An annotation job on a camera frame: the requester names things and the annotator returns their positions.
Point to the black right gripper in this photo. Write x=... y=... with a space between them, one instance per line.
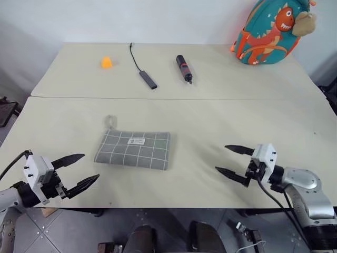
x=254 y=172

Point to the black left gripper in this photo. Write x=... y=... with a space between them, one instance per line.
x=54 y=188

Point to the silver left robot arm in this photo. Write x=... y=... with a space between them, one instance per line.
x=8 y=197

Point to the grey checked pouch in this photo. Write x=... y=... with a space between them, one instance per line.
x=133 y=149

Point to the small wooden block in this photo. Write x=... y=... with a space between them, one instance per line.
x=48 y=211

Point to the black chair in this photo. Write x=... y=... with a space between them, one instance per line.
x=5 y=112

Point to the black red electric screwdriver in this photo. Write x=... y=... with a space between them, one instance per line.
x=184 y=68

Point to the small orange cone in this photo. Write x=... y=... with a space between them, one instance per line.
x=106 y=62

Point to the black object at edge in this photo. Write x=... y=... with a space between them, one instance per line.
x=327 y=92

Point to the teal dinosaur backpack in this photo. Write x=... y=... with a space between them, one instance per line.
x=266 y=34

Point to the beige plush toy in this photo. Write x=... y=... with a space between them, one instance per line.
x=305 y=23

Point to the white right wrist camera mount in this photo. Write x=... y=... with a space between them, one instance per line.
x=264 y=156

